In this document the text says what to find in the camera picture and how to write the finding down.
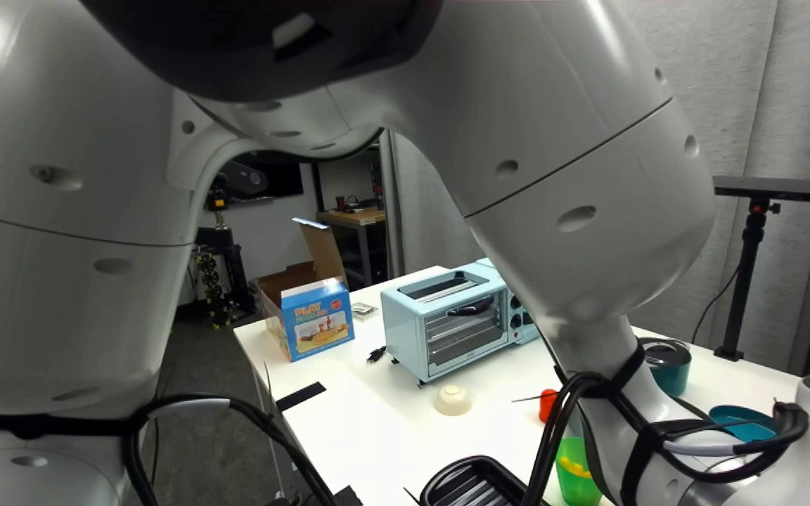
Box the green plastic cup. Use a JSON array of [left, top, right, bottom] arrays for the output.
[[554, 411, 608, 506]]

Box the black camera stand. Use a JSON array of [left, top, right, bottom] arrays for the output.
[[688, 175, 810, 365]]

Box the open brown cardboard box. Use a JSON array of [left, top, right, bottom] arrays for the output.
[[252, 217, 349, 317]]

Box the wooden background desk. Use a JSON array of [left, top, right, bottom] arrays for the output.
[[317, 204, 391, 283]]

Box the blue printed carton box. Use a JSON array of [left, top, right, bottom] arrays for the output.
[[277, 279, 358, 363]]

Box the cream upturned bowl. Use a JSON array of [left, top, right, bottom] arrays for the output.
[[432, 382, 476, 418]]

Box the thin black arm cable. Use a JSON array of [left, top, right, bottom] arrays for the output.
[[120, 390, 336, 506]]

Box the black wall screen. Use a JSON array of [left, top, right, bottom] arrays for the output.
[[206, 148, 307, 204]]

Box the small red shaker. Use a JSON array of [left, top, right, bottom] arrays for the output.
[[536, 384, 561, 424]]

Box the teal canister with lid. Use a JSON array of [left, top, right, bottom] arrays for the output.
[[640, 337, 694, 400]]

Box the black ribbed plastic tray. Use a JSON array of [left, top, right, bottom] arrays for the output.
[[419, 452, 532, 506]]

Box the light blue toy toaster oven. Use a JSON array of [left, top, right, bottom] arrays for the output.
[[380, 258, 543, 387]]

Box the black tape patch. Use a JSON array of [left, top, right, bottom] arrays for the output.
[[273, 380, 329, 414]]

